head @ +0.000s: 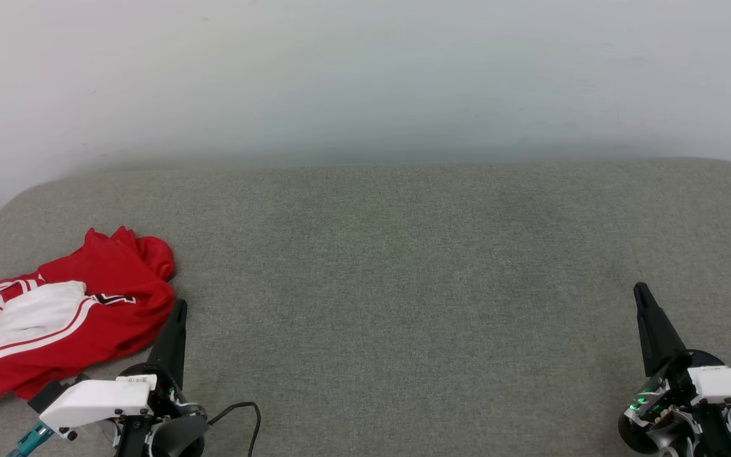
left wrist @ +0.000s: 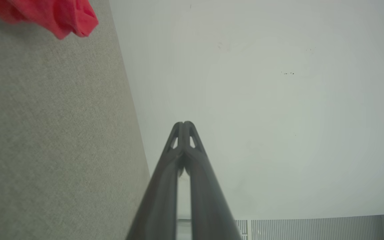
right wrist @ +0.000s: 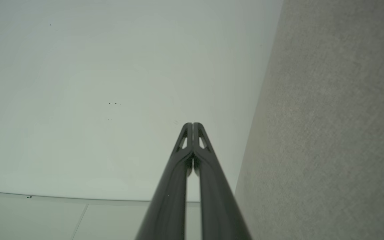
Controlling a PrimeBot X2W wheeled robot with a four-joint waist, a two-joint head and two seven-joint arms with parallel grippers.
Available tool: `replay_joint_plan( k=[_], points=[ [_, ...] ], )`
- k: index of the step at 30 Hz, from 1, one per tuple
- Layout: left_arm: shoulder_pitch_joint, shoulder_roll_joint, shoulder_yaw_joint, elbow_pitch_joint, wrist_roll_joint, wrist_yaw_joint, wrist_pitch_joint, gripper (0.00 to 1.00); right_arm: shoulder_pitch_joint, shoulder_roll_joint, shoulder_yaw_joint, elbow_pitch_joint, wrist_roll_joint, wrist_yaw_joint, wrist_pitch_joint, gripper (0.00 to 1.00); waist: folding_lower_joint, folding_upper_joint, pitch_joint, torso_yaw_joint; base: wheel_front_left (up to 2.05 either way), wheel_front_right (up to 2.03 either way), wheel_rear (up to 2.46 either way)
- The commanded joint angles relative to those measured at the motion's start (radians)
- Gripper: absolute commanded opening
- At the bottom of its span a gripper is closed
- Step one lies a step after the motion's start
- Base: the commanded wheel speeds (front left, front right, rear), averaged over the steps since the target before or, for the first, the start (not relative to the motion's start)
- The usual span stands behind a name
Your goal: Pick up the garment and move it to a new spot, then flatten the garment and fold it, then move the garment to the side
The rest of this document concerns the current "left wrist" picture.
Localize grey fabric sofa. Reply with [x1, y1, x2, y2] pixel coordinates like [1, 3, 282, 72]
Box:
[0, 0, 151, 240]

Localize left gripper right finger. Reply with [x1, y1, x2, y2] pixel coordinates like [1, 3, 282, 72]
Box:
[183, 121, 243, 240]

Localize white ribbed panel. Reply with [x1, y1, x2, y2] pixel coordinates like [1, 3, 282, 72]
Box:
[177, 214, 384, 240]

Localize red Bulls jersey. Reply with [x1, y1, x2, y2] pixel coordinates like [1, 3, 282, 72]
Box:
[0, 0, 99, 40]

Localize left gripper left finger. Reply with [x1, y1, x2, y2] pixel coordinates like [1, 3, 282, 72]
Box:
[125, 122, 183, 240]

